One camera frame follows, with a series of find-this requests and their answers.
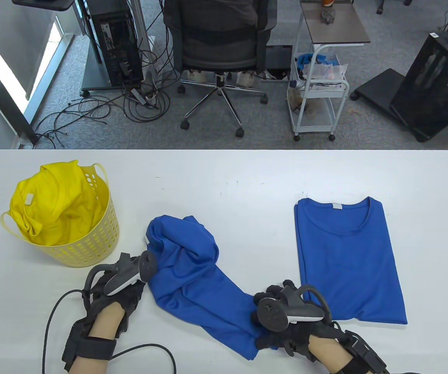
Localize person's left hand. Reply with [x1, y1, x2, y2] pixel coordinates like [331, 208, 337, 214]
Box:
[86, 271, 147, 339]

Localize person's right hand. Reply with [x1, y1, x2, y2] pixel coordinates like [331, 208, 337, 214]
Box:
[252, 280, 343, 361]

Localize black and white hand controller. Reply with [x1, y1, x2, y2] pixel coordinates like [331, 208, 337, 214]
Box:
[257, 284, 331, 332]
[82, 251, 158, 297]

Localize blue t-shirt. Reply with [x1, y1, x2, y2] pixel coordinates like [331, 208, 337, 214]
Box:
[295, 197, 408, 325]
[146, 215, 265, 361]

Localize yellow t-shirt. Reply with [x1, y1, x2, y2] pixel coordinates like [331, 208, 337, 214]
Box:
[10, 160, 107, 247]

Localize person's right forearm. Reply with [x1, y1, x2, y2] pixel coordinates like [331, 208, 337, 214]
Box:
[309, 335, 355, 374]

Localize yellow perforated laundry basket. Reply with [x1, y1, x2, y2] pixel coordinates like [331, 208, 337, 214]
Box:
[0, 162, 120, 268]

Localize white rolling cart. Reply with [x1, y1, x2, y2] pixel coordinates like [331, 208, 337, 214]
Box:
[287, 43, 351, 141]

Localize grey computer trolley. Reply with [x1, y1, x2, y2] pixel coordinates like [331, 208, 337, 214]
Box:
[80, 35, 158, 98]

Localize brown fuzzy item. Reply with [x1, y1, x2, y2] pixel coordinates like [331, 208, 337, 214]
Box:
[288, 88, 307, 114]

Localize black computer tower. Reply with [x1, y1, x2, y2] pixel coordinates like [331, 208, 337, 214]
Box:
[86, 0, 145, 87]

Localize black rolling platform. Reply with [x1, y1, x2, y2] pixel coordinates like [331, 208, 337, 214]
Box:
[350, 68, 407, 113]

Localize clear plastic bags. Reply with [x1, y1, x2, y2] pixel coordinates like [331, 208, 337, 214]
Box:
[303, 62, 349, 84]

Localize silver desk column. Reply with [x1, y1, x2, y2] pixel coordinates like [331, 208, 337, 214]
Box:
[130, 0, 158, 84]

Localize black box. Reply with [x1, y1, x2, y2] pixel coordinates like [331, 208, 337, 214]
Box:
[266, 45, 293, 71]

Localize blue cloth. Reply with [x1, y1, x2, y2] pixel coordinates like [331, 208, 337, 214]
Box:
[295, 53, 327, 70]

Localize black mesh computer case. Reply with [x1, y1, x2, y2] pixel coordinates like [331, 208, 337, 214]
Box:
[389, 29, 448, 143]

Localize black desk top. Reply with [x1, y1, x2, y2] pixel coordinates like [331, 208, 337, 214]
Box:
[12, 0, 77, 11]

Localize brown side table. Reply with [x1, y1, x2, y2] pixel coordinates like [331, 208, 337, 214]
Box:
[300, 0, 371, 46]

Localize black braided cable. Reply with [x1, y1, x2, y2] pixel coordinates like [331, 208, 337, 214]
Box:
[111, 343, 177, 374]
[42, 289, 88, 374]

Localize black wrist strap with module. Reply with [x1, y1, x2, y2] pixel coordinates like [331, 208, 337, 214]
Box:
[333, 331, 390, 374]
[62, 318, 117, 372]

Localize bundle of black floor cables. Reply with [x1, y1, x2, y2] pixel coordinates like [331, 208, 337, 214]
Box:
[33, 0, 181, 149]

